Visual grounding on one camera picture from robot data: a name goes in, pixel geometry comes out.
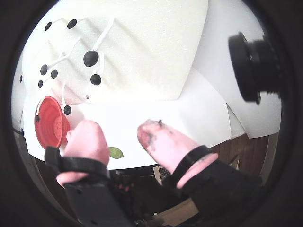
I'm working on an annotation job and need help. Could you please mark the grey laptop keyboard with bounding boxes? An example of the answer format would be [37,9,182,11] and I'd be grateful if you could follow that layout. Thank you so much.
[153,165,171,185]

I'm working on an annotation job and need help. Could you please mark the green leaf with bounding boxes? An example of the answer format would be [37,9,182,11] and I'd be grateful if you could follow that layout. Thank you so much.
[108,147,124,159]

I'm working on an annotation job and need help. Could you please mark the white foam board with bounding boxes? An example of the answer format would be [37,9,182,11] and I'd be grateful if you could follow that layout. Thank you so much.
[21,0,209,105]

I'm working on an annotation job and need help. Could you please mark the red collapsible silicone cup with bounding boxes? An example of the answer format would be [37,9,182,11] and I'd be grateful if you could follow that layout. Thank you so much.
[34,96,71,150]

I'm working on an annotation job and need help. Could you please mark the stained pink-tipped gripper finger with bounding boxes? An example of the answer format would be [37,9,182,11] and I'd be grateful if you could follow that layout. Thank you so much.
[137,119,263,227]

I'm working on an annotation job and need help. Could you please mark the pink-tipped black gripper finger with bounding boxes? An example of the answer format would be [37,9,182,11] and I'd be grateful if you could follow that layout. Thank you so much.
[45,120,133,227]

